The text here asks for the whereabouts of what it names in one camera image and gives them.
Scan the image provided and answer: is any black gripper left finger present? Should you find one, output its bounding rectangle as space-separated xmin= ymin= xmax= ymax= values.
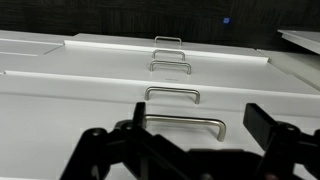
xmin=59 ymin=101 xmax=214 ymax=180

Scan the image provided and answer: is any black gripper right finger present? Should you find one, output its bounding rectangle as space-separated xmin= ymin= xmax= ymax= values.
xmin=242 ymin=102 xmax=320 ymax=180

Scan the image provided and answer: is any silver drawer handle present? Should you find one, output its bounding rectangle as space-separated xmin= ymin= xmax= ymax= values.
xmin=151 ymin=48 xmax=186 ymax=62
xmin=144 ymin=114 xmax=227 ymax=143
xmin=143 ymin=86 xmax=201 ymax=105
xmin=153 ymin=35 xmax=183 ymax=48
xmin=148 ymin=59 xmax=192 ymax=76

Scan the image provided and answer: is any white cabinet drawer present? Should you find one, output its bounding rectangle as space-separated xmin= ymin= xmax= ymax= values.
xmin=0 ymin=93 xmax=320 ymax=180

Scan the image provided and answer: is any white cabinet wooden countertop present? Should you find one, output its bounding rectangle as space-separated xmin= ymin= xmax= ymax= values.
xmin=0 ymin=29 xmax=320 ymax=101

